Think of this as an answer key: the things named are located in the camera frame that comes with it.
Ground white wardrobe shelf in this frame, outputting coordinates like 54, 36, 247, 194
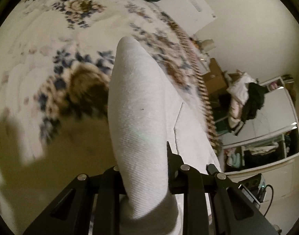
220, 77, 299, 176

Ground cardboard box by nightstand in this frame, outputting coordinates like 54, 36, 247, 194
202, 58, 228, 97

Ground floral bed quilt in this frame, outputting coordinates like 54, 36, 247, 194
0, 0, 214, 235

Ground white pants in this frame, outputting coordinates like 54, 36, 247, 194
108, 37, 219, 234

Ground white nightstand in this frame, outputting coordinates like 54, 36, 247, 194
194, 50, 210, 75

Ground chair with clothes pile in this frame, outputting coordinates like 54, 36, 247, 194
211, 70, 267, 136

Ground brown checkered blanket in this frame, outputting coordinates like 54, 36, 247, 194
165, 14, 220, 155

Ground white headboard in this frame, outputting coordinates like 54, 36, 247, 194
155, 0, 216, 36

